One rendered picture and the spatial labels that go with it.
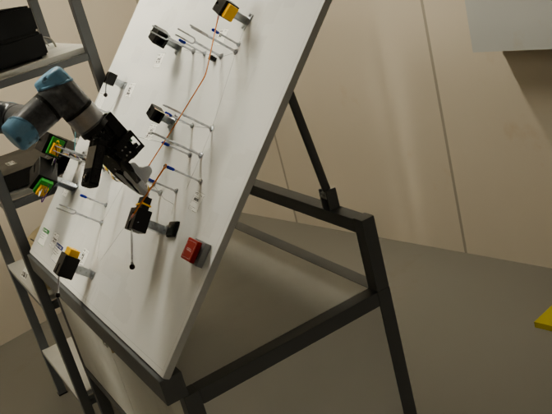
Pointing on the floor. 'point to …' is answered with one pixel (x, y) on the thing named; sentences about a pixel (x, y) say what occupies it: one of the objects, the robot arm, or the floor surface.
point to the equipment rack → (75, 376)
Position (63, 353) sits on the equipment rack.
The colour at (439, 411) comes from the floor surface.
